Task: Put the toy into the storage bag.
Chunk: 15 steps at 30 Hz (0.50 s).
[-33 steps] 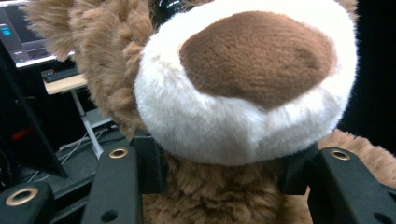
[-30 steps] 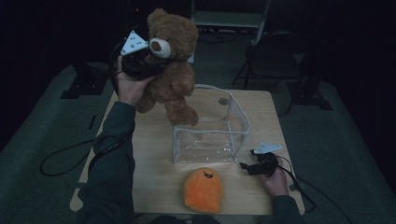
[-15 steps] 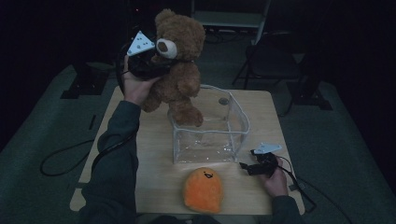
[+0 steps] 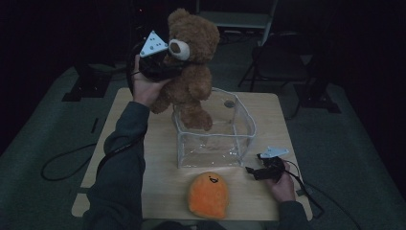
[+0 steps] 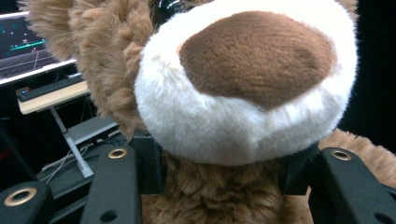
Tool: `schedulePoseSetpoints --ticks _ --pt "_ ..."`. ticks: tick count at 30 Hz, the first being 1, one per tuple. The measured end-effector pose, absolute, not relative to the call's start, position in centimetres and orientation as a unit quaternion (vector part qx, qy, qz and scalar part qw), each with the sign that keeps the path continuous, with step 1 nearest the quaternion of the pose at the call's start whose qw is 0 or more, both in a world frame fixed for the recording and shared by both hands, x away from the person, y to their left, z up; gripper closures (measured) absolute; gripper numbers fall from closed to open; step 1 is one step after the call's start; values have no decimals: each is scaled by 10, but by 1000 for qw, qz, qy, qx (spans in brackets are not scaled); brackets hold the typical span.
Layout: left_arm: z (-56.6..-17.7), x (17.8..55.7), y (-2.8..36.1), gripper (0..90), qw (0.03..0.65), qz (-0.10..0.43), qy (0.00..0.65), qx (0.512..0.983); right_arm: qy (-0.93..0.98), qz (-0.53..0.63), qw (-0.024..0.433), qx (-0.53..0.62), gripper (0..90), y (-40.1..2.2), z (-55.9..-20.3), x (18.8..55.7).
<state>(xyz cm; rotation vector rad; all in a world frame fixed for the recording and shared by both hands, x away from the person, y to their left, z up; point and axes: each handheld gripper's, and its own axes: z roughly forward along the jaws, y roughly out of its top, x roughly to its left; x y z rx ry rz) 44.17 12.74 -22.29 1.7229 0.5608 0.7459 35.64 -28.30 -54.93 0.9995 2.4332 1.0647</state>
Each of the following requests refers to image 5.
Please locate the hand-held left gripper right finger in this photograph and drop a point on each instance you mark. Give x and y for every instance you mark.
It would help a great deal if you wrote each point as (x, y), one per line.
(345, 186)

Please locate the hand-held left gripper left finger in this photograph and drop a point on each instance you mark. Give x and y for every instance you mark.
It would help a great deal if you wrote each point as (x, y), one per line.
(115, 186)

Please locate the brown teddy bear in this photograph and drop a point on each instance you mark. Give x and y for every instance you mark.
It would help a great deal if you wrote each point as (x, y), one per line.
(249, 93)

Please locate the black keyboard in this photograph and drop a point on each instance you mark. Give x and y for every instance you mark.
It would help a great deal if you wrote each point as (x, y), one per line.
(49, 88)

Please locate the computer monitor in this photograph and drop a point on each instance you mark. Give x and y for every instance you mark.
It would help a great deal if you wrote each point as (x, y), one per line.
(25, 46)

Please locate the desk with white metal frame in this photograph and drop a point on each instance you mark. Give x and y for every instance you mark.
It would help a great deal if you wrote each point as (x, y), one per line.
(56, 96)

